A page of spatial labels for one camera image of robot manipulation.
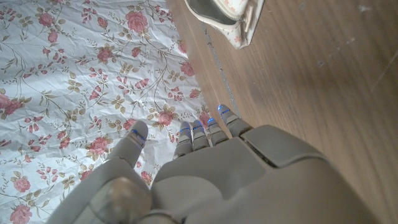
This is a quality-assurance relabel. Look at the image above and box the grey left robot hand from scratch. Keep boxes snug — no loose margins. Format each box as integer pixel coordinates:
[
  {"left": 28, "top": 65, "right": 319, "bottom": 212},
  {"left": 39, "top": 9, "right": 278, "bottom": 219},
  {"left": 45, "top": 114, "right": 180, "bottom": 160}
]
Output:
[{"left": 46, "top": 104, "right": 383, "bottom": 224}]

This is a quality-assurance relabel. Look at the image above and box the cream patterned pen bag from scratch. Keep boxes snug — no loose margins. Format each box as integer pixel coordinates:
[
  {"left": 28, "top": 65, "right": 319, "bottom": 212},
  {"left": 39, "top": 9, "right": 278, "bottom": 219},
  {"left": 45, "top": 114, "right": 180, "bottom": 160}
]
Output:
[{"left": 183, "top": 0, "right": 266, "bottom": 50}]

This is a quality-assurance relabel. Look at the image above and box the floral backdrop cloth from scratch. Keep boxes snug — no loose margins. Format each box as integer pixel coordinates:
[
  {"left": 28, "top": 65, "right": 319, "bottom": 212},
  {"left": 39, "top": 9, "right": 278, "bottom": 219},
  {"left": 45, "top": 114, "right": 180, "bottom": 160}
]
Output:
[{"left": 0, "top": 0, "right": 215, "bottom": 224}]

